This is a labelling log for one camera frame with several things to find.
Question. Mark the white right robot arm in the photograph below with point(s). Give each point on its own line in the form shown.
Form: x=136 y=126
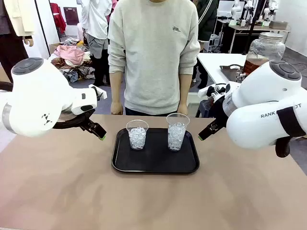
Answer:
x=259 y=95

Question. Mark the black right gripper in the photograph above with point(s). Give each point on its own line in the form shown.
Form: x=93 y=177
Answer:
x=219 y=112

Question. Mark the red hanging garment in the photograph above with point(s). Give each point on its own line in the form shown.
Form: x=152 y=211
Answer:
x=58 y=19

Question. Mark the clear plastic iced cup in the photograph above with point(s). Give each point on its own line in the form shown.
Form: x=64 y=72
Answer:
x=137 y=139
x=177 y=136

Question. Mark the grey metal box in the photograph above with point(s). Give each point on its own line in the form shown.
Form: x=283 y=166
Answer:
x=278 y=24

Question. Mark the mannequin in white shirt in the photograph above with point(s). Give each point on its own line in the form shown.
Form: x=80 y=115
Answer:
x=96 y=28

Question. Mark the glass drink dispenser jar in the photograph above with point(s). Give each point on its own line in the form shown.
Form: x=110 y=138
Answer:
x=266 y=48

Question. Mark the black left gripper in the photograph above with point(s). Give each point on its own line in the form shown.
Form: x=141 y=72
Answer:
x=87 y=121

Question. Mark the white side table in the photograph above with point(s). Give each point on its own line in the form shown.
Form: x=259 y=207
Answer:
x=216 y=64

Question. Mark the person's left forearm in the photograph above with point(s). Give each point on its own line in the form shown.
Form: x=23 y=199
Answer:
x=185 y=88

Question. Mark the dark plastic stool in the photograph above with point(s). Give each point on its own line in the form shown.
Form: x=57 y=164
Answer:
x=204 y=109

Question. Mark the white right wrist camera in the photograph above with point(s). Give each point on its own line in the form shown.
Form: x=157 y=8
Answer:
x=216 y=89

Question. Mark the black slanted pole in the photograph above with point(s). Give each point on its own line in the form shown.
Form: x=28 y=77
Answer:
x=254 y=21

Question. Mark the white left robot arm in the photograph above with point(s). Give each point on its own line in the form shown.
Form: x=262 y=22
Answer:
x=36 y=95

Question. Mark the person's right forearm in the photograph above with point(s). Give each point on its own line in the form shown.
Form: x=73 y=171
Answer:
x=117 y=87

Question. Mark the brown serving tray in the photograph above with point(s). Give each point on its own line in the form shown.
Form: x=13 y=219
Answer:
x=231 y=72

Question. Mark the person in grey sweatshirt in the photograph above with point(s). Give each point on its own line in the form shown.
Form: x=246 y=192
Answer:
x=153 y=60

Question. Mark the dark red wall panel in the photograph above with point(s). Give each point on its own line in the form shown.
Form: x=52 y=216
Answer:
x=70 y=16

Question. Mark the person in dark green jacket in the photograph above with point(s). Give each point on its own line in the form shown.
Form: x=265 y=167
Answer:
x=207 y=21

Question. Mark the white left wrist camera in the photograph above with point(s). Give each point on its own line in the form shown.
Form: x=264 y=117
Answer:
x=99 y=92

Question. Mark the background work table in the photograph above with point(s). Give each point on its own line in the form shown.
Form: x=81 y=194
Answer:
x=239 y=31

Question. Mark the person's left hand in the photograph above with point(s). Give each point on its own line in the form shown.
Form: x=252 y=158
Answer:
x=182 y=109

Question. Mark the person's right hand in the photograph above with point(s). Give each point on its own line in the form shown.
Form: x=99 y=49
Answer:
x=117 y=108

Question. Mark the pile of clothes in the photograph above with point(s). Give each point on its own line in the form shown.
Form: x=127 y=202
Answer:
x=72 y=60

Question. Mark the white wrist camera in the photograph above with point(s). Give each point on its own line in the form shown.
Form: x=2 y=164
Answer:
x=99 y=92
x=216 y=89

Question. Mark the black plastic serving tray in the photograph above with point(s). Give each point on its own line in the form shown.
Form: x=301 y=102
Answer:
x=156 y=160

